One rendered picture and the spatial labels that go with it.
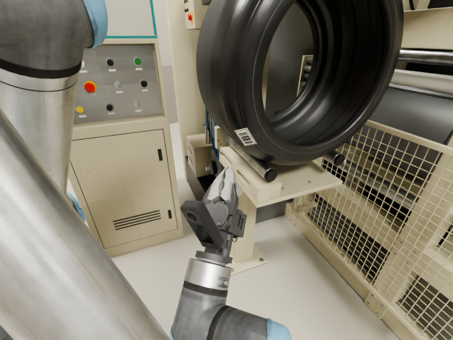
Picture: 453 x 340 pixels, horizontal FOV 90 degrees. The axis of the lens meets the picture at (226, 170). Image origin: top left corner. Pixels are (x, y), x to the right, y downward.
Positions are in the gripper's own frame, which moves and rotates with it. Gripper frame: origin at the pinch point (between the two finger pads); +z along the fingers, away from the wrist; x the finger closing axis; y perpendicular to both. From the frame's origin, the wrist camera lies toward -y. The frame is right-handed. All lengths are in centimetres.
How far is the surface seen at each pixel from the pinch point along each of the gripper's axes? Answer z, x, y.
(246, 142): 12.2, -0.9, 7.0
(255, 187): 4.5, -4.0, 21.9
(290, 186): 11.1, 1.8, 36.8
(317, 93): 53, 9, 37
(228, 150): 24.1, -23.4, 27.5
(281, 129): 37, -5, 36
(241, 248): -8, -46, 91
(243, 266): -17, -47, 99
